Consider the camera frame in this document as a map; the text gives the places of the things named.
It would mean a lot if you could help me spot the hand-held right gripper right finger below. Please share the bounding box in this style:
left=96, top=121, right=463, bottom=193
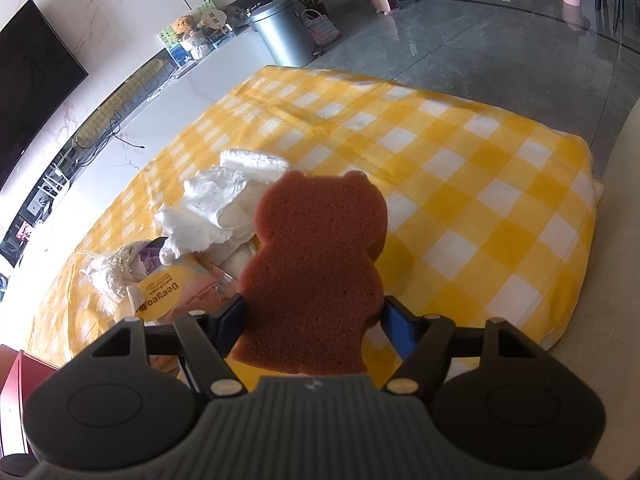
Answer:
left=382, top=296, right=543, bottom=396

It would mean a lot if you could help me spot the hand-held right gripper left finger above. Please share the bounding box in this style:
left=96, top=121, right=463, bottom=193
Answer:
left=90, top=294, right=248, bottom=397

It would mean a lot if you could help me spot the brown bear-shaped sponge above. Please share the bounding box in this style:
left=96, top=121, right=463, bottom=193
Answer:
left=223, top=170, right=390, bottom=377

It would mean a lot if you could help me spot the pink yellow wipes pack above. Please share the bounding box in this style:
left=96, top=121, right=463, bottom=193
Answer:
left=125, top=252, right=248, bottom=376

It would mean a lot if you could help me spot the white crumpled plastic bag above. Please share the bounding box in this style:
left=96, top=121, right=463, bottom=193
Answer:
left=79, top=240, right=162, bottom=317

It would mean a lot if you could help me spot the yellow checkered tablecloth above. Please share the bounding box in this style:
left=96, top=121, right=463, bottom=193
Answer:
left=25, top=64, right=601, bottom=380

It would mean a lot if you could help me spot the white rolled diaper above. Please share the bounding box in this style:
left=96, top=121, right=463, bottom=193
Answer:
left=219, top=148, right=289, bottom=184

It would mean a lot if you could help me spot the red flat box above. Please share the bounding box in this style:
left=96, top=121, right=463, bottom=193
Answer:
left=0, top=344, right=64, bottom=461

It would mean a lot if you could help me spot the white marble television console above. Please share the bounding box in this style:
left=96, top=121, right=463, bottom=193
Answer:
left=0, top=24, right=267, bottom=281

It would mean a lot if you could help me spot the picture book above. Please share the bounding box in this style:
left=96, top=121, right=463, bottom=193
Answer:
left=157, top=25, right=195, bottom=69

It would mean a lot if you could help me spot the brown teddy bear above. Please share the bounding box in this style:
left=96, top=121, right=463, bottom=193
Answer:
left=172, top=13, right=217, bottom=61

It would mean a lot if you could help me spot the silver trash can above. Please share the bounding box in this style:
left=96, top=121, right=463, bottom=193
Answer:
left=248, top=0, right=317, bottom=69

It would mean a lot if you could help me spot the round hand fan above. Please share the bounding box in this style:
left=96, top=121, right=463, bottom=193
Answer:
left=195, top=4, right=229, bottom=31

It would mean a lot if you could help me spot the woven basket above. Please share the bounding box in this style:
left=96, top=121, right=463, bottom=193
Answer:
left=300, top=8, right=341, bottom=46

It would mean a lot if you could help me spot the black cable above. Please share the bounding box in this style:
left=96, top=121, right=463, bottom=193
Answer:
left=106, top=109, right=147, bottom=151

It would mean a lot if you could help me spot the black wall television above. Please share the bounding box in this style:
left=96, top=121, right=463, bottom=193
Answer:
left=0, top=0, right=90, bottom=194

